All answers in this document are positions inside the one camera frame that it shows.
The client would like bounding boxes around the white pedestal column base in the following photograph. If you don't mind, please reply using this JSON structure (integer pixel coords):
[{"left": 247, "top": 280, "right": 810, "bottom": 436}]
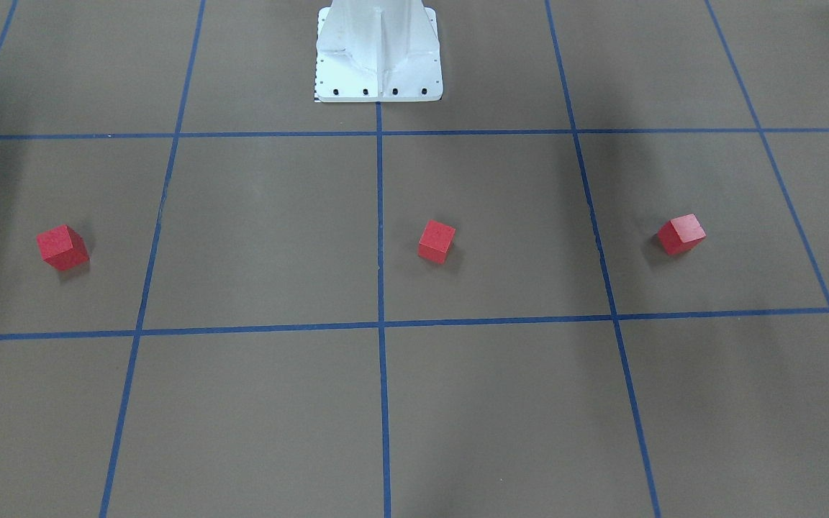
[{"left": 314, "top": 1, "right": 444, "bottom": 103}]

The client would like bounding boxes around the red cube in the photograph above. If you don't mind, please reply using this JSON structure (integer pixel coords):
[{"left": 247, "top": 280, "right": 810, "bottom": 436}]
[
  {"left": 417, "top": 219, "right": 456, "bottom": 265},
  {"left": 657, "top": 214, "right": 707, "bottom": 256},
  {"left": 36, "top": 225, "right": 90, "bottom": 272}
]

